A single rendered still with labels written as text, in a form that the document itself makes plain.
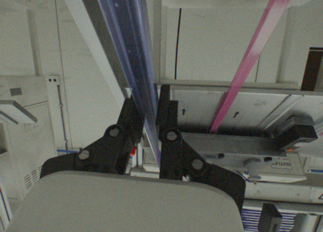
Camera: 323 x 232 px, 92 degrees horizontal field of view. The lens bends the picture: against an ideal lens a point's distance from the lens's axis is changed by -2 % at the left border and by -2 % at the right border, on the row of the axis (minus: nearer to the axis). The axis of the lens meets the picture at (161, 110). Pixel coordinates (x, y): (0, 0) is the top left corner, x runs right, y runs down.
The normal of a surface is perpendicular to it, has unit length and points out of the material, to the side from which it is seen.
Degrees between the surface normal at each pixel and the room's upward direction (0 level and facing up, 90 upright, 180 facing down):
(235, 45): 90
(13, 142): 90
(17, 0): 90
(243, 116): 45
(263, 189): 90
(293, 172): 135
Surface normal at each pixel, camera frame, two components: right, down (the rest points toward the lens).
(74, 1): -0.10, 0.86
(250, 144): -0.06, -0.51
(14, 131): 0.99, 0.05
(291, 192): -0.11, 0.25
